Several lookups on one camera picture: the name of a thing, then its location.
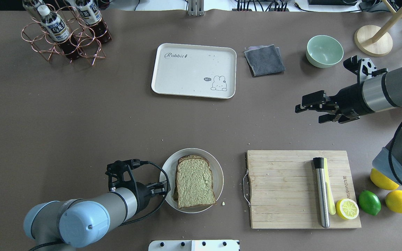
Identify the yellow plastic knife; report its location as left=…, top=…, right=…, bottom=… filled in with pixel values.
left=323, top=158, right=336, bottom=215

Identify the yellow lemon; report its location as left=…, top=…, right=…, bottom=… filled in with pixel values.
left=385, top=190, right=402, bottom=213
left=370, top=168, right=399, bottom=191

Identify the steel muddler black tip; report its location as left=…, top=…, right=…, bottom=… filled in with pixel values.
left=313, top=157, right=330, bottom=229

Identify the cream rabbit tray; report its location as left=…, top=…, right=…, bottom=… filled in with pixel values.
left=150, top=43, right=237, bottom=99

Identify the green lime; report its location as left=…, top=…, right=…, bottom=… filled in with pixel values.
left=358, top=190, right=381, bottom=216

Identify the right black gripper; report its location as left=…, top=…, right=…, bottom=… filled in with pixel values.
left=295, top=56, right=388, bottom=124

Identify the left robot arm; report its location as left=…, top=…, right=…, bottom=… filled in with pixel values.
left=23, top=159, right=171, bottom=251

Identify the bread slice under egg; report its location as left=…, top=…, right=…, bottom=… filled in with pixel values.
left=172, top=154, right=209, bottom=201

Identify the yellow lemon upper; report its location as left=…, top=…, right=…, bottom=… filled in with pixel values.
left=370, top=168, right=399, bottom=191

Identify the half cut lemon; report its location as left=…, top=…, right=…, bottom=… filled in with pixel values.
left=336, top=198, right=359, bottom=220

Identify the mint green bowl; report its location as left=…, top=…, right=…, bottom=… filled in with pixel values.
left=306, top=35, right=344, bottom=68

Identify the lower left tea bottle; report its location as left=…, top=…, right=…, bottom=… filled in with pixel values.
left=75, top=0, right=112, bottom=44

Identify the copper wire bottle rack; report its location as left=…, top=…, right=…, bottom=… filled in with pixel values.
left=21, top=0, right=106, bottom=65

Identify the white round plate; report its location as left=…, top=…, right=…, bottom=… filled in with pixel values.
left=162, top=148, right=224, bottom=213

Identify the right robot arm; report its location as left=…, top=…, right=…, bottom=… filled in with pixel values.
left=295, top=56, right=402, bottom=186

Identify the top tea bottle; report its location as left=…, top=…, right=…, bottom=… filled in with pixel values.
left=37, top=5, right=70, bottom=43

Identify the bread slice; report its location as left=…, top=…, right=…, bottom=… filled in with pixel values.
left=172, top=154, right=209, bottom=201
left=177, top=159, right=216, bottom=208

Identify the bamboo cutting board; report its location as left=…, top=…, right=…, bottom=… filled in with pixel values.
left=246, top=150, right=356, bottom=230

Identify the wooden cup stand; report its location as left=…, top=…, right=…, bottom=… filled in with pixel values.
left=354, top=0, right=402, bottom=57

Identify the grey folded cloth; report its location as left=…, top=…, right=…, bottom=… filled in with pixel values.
left=244, top=44, right=285, bottom=77

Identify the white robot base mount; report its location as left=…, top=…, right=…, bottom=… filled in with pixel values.
left=148, top=239, right=240, bottom=251

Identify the yellow lemon lower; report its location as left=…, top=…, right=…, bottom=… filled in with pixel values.
left=385, top=190, right=402, bottom=213

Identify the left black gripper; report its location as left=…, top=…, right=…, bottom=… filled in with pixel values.
left=105, top=159, right=169, bottom=210

